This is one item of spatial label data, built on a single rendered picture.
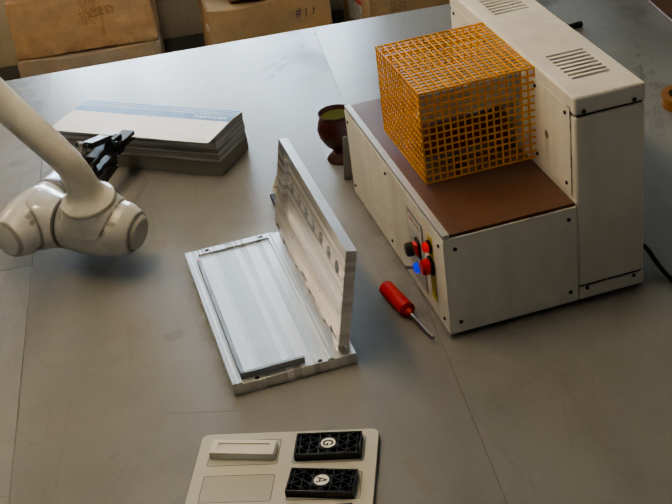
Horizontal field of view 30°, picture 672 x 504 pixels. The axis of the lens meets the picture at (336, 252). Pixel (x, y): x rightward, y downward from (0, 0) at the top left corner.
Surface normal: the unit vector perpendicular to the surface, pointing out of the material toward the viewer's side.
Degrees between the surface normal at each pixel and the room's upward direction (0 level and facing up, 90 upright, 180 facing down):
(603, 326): 0
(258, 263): 0
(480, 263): 90
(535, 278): 90
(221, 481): 0
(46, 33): 94
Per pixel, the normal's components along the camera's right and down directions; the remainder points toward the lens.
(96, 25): 0.14, 0.55
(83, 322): -0.12, -0.84
